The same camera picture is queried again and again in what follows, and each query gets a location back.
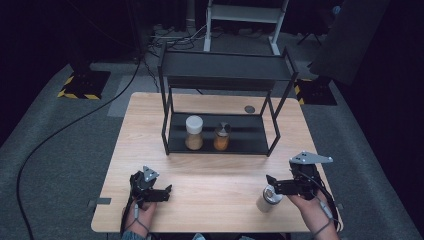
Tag dark grey board panel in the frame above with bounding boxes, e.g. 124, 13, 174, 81
309, 0, 391, 87

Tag white-lid spice jar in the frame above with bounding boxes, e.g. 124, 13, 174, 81
184, 115, 204, 151

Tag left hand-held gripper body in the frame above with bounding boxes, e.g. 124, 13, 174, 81
129, 165, 160, 210

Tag person's left hand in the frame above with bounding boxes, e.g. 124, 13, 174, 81
121, 199, 158, 238

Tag silver-lid jar pale contents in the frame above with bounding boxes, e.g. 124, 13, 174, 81
255, 184, 284, 214

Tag long black floor cable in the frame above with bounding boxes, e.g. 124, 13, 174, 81
15, 56, 143, 240

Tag right gripper grey cable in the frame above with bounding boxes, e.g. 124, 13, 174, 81
308, 171, 343, 237

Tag grey tab on table edge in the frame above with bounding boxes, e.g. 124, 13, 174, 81
87, 197, 113, 208

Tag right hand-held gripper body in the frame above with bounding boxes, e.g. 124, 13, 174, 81
288, 150, 334, 201

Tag black two-tier metal rack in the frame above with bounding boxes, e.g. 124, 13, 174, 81
157, 41, 300, 158

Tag silver-lid jar orange contents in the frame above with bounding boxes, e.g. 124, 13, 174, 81
213, 121, 232, 152

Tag bundle of floor cables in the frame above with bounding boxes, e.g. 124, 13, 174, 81
146, 23, 208, 54

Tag person's right hand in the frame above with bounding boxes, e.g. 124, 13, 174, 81
287, 189, 341, 240

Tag black yellow-striped base plate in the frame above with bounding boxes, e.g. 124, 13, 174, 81
293, 77, 338, 107
57, 69, 112, 101

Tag person's clothing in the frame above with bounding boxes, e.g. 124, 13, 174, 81
191, 233, 258, 240

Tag white metal desk frame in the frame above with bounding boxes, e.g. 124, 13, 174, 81
203, 0, 290, 56

